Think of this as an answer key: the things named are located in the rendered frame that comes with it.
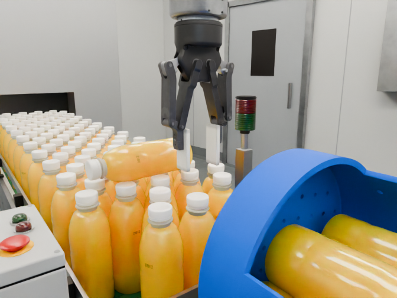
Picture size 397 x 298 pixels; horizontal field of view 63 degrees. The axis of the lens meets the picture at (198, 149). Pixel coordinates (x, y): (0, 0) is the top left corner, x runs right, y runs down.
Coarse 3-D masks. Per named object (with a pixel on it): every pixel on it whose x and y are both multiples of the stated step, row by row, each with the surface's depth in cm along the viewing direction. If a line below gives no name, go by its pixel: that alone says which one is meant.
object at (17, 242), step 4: (12, 236) 44; (16, 236) 44; (20, 236) 44; (24, 236) 44; (4, 240) 43; (8, 240) 43; (12, 240) 43; (16, 240) 43; (20, 240) 43; (24, 240) 43; (28, 240) 43; (0, 244) 42; (4, 244) 42; (8, 244) 42; (12, 244) 42; (16, 244) 42; (20, 244) 42; (24, 244) 42; (0, 248) 42; (4, 248) 41; (8, 248) 41; (12, 248) 41; (16, 248) 42; (20, 248) 43
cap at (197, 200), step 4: (196, 192) 58; (200, 192) 58; (188, 196) 56; (192, 196) 56; (196, 196) 56; (200, 196) 56; (204, 196) 56; (208, 196) 56; (188, 200) 55; (192, 200) 55; (196, 200) 55; (200, 200) 55; (204, 200) 55; (208, 200) 56; (188, 204) 55; (192, 204) 55; (196, 204) 55; (200, 204) 55; (204, 204) 55; (208, 204) 56; (192, 208) 55; (196, 208) 55; (200, 208) 55; (204, 208) 55
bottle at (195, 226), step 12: (192, 216) 55; (204, 216) 56; (180, 228) 56; (192, 228) 55; (204, 228) 55; (192, 240) 55; (204, 240) 55; (192, 252) 55; (192, 264) 55; (192, 276) 56
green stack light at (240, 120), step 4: (236, 116) 95; (240, 116) 94; (244, 116) 93; (248, 116) 93; (252, 116) 94; (236, 120) 95; (240, 120) 94; (244, 120) 94; (248, 120) 94; (252, 120) 94; (236, 124) 95; (240, 124) 94; (244, 124) 94; (248, 124) 94; (252, 124) 94; (236, 128) 96; (240, 128) 95; (244, 128) 94; (248, 128) 94; (252, 128) 95
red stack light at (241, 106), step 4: (236, 100) 94; (240, 100) 93; (244, 100) 92; (248, 100) 92; (252, 100) 93; (256, 100) 94; (236, 104) 94; (240, 104) 93; (244, 104) 93; (248, 104) 92; (252, 104) 93; (236, 108) 94; (240, 108) 93; (244, 108) 93; (248, 108) 93; (252, 108) 93; (236, 112) 95; (240, 112) 93; (244, 112) 93; (248, 112) 93; (252, 112) 93
